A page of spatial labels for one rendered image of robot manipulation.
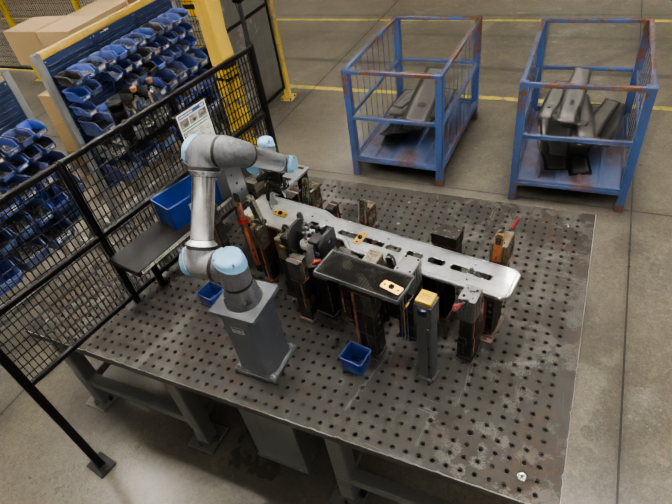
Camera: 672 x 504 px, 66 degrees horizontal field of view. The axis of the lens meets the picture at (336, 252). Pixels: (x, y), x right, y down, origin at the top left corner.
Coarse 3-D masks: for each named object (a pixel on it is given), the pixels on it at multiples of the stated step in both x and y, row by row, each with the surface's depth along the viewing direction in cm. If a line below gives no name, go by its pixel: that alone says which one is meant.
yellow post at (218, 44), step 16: (208, 0) 257; (208, 16) 261; (208, 32) 268; (224, 32) 272; (208, 48) 275; (224, 48) 274; (224, 80) 284; (240, 80) 290; (224, 96) 292; (240, 112) 297; (240, 128) 302
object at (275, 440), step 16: (256, 416) 239; (256, 432) 253; (272, 432) 244; (288, 432) 236; (304, 432) 247; (272, 448) 258; (288, 448) 250; (304, 448) 250; (320, 448) 269; (288, 464) 264; (304, 464) 255
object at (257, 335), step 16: (272, 288) 205; (224, 304) 202; (272, 304) 207; (224, 320) 202; (240, 320) 195; (256, 320) 195; (272, 320) 209; (240, 336) 206; (256, 336) 203; (272, 336) 211; (240, 352) 215; (256, 352) 209; (272, 352) 214; (288, 352) 227; (240, 368) 225; (256, 368) 219; (272, 368) 218
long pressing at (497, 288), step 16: (288, 208) 261; (304, 208) 259; (272, 224) 253; (288, 224) 251; (320, 224) 248; (336, 224) 246; (352, 224) 244; (352, 240) 236; (384, 240) 233; (400, 240) 231; (416, 240) 230; (384, 256) 225; (400, 256) 223; (432, 256) 221; (448, 256) 219; (464, 256) 218; (432, 272) 214; (448, 272) 212; (480, 272) 210; (496, 272) 209; (512, 272) 207; (496, 288) 202; (512, 288) 202
